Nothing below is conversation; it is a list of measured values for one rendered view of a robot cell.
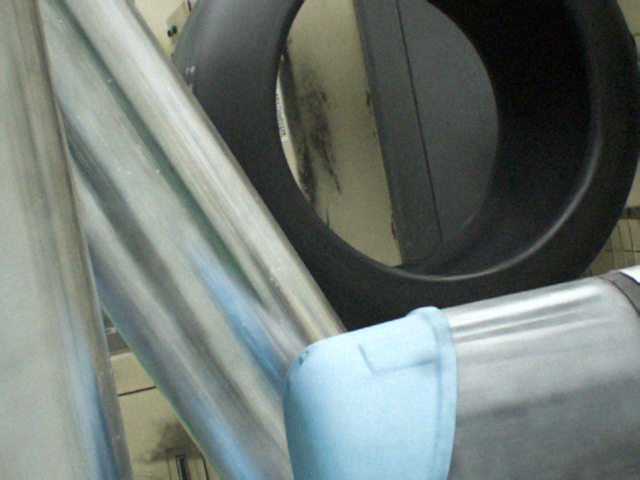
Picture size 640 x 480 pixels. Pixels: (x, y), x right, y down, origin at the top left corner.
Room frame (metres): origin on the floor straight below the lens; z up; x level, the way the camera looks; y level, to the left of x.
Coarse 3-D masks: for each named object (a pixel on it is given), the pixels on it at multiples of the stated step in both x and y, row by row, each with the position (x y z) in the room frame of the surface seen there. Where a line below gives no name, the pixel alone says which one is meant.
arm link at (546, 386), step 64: (448, 320) 0.38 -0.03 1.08; (512, 320) 0.38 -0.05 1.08; (576, 320) 0.38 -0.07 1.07; (320, 384) 0.36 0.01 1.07; (384, 384) 0.36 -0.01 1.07; (448, 384) 0.36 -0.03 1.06; (512, 384) 0.36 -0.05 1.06; (576, 384) 0.36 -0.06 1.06; (320, 448) 0.36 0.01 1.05; (384, 448) 0.35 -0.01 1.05; (448, 448) 0.35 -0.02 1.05; (512, 448) 0.36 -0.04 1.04; (576, 448) 0.36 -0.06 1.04
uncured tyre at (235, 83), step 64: (256, 0) 1.45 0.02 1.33; (448, 0) 1.80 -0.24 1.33; (512, 0) 1.79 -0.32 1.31; (576, 0) 1.55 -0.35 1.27; (256, 64) 1.44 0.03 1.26; (512, 64) 1.82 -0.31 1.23; (576, 64) 1.74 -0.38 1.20; (256, 128) 1.44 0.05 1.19; (512, 128) 1.82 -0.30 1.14; (576, 128) 1.76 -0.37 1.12; (512, 192) 1.81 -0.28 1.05; (576, 192) 1.54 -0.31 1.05; (320, 256) 1.45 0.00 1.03; (448, 256) 1.78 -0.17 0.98; (512, 256) 1.52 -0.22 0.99; (576, 256) 1.54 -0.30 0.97; (384, 320) 1.48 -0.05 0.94
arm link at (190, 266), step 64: (64, 0) 0.46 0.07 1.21; (128, 0) 0.49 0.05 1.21; (64, 64) 0.46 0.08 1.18; (128, 64) 0.47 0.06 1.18; (64, 128) 0.46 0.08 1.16; (128, 128) 0.46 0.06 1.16; (192, 128) 0.48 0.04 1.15; (128, 192) 0.46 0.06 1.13; (192, 192) 0.47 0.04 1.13; (256, 192) 0.50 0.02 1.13; (128, 256) 0.47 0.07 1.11; (192, 256) 0.47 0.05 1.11; (256, 256) 0.48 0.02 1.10; (128, 320) 0.48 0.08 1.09; (192, 320) 0.47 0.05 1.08; (256, 320) 0.47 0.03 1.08; (320, 320) 0.49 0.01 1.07; (192, 384) 0.48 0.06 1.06; (256, 384) 0.47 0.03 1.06; (256, 448) 0.47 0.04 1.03
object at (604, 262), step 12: (636, 180) 1.90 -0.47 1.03; (636, 192) 1.90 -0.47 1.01; (636, 204) 1.90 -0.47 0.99; (624, 228) 1.89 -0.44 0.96; (636, 228) 1.90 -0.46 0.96; (612, 240) 1.88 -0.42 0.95; (624, 240) 1.89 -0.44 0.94; (636, 240) 1.89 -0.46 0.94; (600, 252) 1.88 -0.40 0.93; (624, 252) 1.89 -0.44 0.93; (600, 264) 1.88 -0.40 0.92; (612, 264) 1.88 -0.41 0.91
